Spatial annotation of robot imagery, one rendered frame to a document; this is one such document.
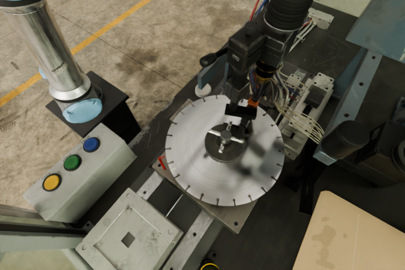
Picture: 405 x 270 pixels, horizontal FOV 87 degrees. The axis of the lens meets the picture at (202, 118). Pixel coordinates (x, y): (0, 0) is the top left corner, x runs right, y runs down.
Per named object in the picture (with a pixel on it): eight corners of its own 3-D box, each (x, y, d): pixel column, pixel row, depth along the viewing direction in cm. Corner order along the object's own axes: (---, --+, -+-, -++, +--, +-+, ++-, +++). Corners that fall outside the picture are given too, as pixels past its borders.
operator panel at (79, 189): (75, 224, 69) (44, 220, 55) (54, 203, 72) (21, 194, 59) (137, 156, 80) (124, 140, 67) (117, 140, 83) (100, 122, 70)
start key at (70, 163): (73, 173, 63) (69, 171, 61) (64, 165, 64) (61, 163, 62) (84, 162, 64) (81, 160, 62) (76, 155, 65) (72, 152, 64)
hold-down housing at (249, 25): (235, 108, 51) (251, 40, 34) (220, 96, 53) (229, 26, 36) (250, 94, 53) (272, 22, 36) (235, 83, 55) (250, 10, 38)
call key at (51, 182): (53, 193, 60) (49, 192, 59) (45, 185, 62) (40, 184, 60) (65, 182, 62) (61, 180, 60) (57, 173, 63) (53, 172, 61)
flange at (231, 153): (246, 161, 57) (248, 158, 55) (205, 163, 57) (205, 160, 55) (241, 124, 63) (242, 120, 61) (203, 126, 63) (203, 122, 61)
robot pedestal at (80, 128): (96, 164, 155) (17, 109, 90) (135, 124, 171) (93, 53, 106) (135, 198, 143) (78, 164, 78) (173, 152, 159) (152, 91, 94)
